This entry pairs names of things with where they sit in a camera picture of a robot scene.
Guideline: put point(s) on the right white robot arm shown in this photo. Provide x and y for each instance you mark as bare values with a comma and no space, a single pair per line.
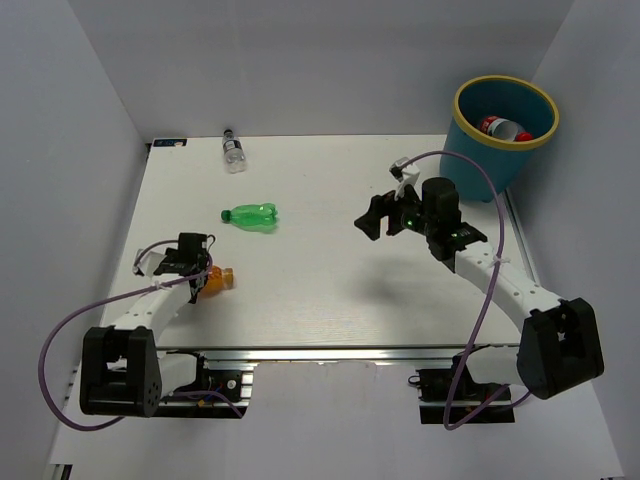
559,346

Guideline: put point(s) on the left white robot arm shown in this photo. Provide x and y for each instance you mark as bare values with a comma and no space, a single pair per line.
122,372

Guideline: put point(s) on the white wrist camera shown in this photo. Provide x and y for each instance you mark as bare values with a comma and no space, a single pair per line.
147,266
406,173

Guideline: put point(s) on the red label water bottle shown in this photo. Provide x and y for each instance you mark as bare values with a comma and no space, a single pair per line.
503,129

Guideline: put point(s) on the teal bin with yellow rim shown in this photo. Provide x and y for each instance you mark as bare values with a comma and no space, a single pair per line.
478,164

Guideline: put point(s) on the orange juice bottle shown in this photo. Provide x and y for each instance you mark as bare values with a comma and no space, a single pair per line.
219,280

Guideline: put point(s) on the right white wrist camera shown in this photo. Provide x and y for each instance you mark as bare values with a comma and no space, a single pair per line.
406,173

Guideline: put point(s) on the blue label sticker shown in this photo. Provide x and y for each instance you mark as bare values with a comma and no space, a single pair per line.
169,142

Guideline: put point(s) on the clear bottle with black label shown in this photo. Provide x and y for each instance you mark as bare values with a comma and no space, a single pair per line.
234,156

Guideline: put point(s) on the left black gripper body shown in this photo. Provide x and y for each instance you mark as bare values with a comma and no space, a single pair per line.
170,253

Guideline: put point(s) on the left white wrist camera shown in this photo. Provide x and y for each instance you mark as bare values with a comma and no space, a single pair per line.
147,266

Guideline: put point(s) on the green plastic bottle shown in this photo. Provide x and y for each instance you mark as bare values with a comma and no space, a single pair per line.
262,218

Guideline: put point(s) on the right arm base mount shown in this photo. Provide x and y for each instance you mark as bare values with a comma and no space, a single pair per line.
432,386

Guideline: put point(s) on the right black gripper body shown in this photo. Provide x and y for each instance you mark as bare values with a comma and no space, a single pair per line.
415,220

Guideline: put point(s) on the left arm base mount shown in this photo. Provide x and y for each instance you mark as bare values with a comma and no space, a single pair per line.
199,385

